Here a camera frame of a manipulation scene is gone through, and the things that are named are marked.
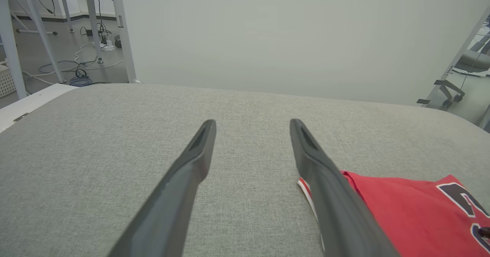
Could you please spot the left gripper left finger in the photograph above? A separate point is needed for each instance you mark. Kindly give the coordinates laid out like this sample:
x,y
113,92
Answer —
x,y
168,211

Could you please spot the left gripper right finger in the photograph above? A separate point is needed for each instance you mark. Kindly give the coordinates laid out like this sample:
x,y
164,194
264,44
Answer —
x,y
340,211

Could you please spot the red and white jersey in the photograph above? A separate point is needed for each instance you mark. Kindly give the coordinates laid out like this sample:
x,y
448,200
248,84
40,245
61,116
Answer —
x,y
413,218

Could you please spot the white power strip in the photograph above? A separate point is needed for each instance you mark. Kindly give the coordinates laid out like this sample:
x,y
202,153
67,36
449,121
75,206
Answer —
x,y
107,47

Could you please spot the white flat board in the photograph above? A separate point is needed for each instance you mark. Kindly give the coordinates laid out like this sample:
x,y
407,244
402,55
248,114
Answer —
x,y
30,102

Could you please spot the white partition panel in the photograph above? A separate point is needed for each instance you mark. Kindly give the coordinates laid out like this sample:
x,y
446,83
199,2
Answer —
x,y
287,39

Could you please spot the grey office chair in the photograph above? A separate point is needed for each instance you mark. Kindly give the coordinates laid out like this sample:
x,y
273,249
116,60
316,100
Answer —
x,y
472,62

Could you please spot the white perforated basket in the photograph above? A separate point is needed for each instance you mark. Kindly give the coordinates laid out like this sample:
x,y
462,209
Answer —
x,y
5,81

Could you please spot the white desk with metal legs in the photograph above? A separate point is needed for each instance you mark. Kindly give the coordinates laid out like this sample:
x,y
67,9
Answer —
x,y
12,39

